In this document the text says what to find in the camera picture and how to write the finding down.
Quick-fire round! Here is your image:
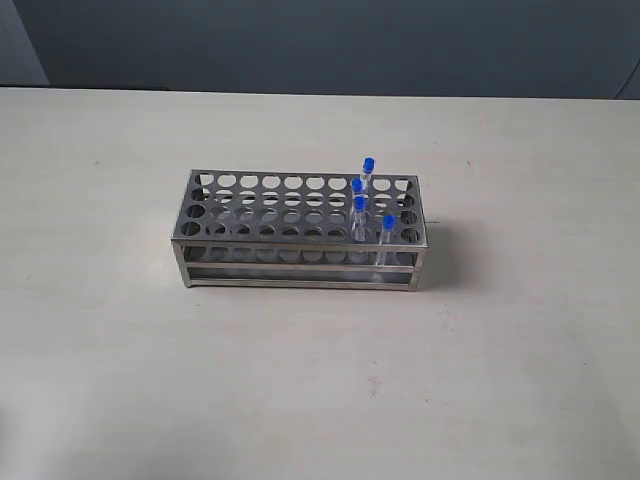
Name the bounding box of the blue capped tube front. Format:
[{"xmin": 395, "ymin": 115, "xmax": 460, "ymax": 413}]
[{"xmin": 376, "ymin": 214, "xmax": 396, "ymax": 266}]

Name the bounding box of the blue capped tube back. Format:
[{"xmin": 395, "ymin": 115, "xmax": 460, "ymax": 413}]
[{"xmin": 360, "ymin": 157, "xmax": 375, "ymax": 190}]

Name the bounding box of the blue capped tube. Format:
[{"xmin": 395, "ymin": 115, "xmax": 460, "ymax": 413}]
[
  {"xmin": 350, "ymin": 177, "xmax": 363, "ymax": 219},
  {"xmin": 352, "ymin": 195, "xmax": 366, "ymax": 243},
  {"xmin": 360, "ymin": 157, "xmax": 375, "ymax": 190},
  {"xmin": 376, "ymin": 214, "xmax": 396, "ymax": 266}
]

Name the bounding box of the stainless steel test tube rack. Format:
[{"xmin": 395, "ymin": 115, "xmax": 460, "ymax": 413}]
[{"xmin": 171, "ymin": 169, "xmax": 429, "ymax": 291}]

